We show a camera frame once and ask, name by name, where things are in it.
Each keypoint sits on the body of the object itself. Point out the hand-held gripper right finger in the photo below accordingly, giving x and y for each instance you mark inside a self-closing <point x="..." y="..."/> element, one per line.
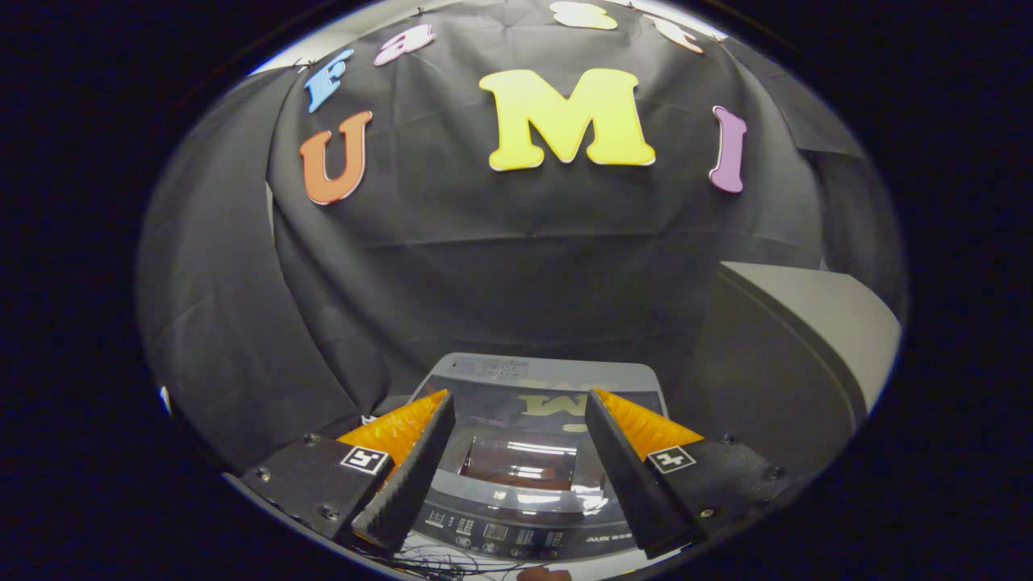
<point x="633" y="484"/>

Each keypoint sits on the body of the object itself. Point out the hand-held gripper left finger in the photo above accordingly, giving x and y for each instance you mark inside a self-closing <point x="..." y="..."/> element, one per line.
<point x="407" y="484"/>

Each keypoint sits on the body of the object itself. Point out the grey washing machine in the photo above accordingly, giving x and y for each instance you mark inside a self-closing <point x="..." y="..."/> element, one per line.
<point x="557" y="367"/>

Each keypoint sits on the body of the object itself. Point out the black backdrop cloth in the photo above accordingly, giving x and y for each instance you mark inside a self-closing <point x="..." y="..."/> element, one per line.
<point x="500" y="274"/>

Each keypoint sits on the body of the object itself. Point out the beige cabinet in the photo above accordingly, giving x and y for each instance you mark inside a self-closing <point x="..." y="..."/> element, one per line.
<point x="823" y="323"/>

